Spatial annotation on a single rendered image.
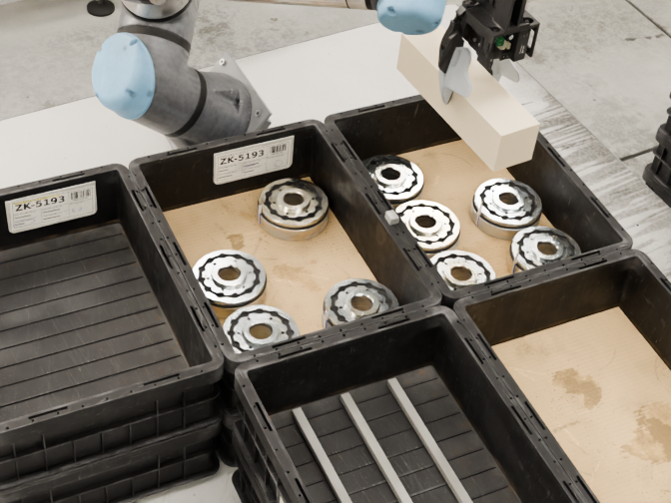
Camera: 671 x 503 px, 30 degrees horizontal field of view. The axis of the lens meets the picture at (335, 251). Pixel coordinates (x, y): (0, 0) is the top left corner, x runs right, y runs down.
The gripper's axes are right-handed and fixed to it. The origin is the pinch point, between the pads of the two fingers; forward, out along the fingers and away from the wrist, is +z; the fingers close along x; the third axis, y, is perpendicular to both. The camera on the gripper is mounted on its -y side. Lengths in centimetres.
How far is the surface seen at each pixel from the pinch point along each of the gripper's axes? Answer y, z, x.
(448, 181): -8.1, 26.1, 7.1
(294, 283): 1.2, 26.1, -24.9
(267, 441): 30, 16, -44
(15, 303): -12, 26, -61
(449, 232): 3.9, 23.2, -1.1
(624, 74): -99, 110, 143
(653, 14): -120, 110, 171
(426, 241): 4.1, 23.2, -5.2
